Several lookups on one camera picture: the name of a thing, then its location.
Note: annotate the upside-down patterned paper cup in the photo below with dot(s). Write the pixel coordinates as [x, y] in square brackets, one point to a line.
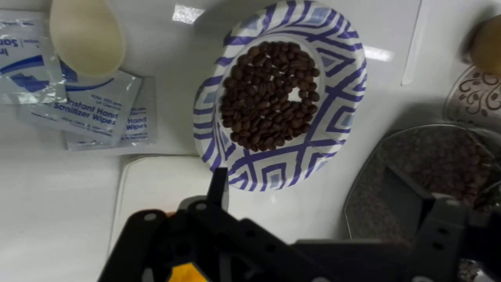
[474, 99]

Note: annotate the blue white patterned paper bowl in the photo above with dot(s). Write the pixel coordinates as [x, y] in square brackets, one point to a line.
[282, 96]

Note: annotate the orange fruit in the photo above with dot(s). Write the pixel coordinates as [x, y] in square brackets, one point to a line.
[186, 273]

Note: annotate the cream plastic spoon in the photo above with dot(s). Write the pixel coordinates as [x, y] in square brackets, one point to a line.
[86, 36]

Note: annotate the green pear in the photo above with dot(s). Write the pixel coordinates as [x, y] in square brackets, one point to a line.
[480, 46]

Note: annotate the white napkin under orange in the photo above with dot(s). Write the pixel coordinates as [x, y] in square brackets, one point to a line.
[156, 182]

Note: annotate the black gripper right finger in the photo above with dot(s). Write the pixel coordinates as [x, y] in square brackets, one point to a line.
[407, 204]

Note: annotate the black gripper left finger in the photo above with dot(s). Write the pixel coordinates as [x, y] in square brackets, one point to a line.
[217, 188]

